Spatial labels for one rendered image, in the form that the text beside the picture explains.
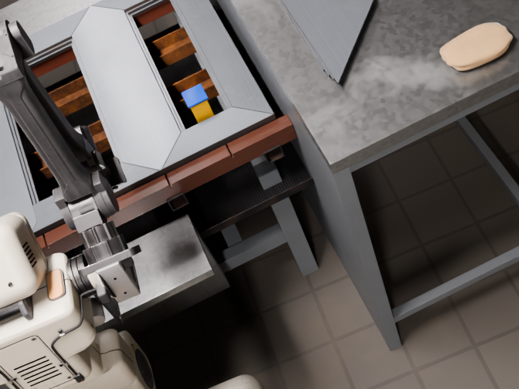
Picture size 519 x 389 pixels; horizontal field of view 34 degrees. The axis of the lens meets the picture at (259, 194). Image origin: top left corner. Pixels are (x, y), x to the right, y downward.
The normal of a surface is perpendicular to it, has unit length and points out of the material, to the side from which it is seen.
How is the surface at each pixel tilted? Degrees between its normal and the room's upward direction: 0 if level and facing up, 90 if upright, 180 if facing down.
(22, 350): 82
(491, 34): 6
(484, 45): 14
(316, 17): 0
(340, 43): 0
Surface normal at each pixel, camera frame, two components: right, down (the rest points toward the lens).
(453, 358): -0.25, -0.54
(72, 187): 0.26, 0.66
